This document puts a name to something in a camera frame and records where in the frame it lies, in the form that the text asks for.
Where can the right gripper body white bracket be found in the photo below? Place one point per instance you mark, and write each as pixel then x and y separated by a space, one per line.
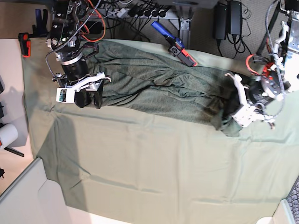
pixel 67 94

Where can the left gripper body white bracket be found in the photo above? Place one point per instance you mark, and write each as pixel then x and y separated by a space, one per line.
pixel 248 111

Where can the green T-shirt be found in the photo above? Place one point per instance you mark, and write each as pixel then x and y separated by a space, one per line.
pixel 158 85

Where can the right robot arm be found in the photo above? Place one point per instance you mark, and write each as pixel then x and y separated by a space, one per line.
pixel 68 29

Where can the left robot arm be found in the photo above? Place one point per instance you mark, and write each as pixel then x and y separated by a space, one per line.
pixel 280 74

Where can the white cylindrical bottle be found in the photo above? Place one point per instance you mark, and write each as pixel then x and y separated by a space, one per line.
pixel 8 134

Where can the orange black clamp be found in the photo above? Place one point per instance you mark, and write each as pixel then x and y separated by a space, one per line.
pixel 25 44

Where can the light green table cloth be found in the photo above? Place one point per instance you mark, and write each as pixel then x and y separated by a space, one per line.
pixel 143 168

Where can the blue and red clamp tool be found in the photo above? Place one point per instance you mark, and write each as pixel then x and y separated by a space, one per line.
pixel 177 48

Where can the black power adapter brick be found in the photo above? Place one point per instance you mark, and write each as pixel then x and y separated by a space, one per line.
pixel 220 22

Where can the white bin corner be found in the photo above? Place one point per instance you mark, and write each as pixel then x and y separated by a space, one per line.
pixel 32 198

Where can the aluminium frame leg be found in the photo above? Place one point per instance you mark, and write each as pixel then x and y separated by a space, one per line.
pixel 184 15

